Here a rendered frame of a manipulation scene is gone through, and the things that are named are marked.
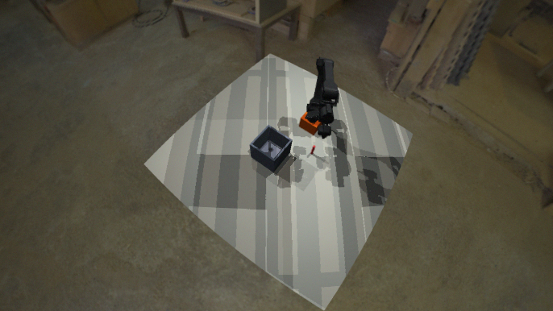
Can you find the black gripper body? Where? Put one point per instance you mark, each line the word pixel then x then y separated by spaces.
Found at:
pixel 324 130

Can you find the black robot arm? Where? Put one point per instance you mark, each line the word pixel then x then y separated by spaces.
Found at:
pixel 326 90

